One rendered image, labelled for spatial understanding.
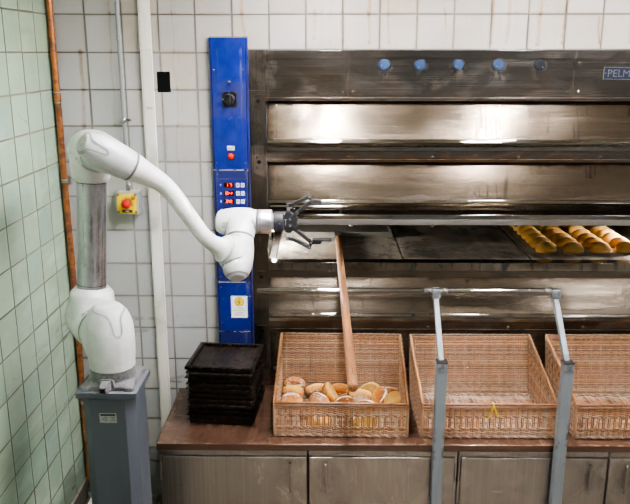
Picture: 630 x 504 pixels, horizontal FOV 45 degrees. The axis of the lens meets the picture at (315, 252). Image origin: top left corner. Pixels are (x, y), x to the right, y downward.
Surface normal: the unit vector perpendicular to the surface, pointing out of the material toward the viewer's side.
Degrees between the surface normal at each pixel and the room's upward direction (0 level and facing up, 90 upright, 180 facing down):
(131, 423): 90
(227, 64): 90
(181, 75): 90
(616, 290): 70
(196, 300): 90
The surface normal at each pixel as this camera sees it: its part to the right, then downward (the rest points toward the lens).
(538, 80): -0.01, 0.25
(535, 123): 0.02, -0.10
